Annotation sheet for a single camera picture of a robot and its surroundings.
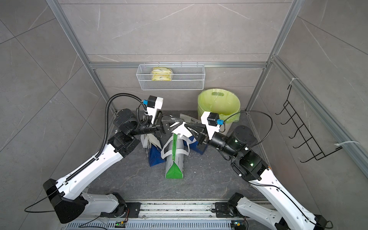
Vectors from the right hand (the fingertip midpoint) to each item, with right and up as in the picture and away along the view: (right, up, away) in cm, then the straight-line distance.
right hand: (188, 124), depth 50 cm
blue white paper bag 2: (+4, -13, +35) cm, 37 cm away
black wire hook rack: (+56, -9, +14) cm, 59 cm away
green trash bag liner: (+23, +15, +46) cm, 53 cm away
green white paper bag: (-7, -14, +19) cm, 25 cm away
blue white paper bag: (-19, -14, +28) cm, 37 cm away
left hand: (-2, +1, -2) cm, 3 cm away
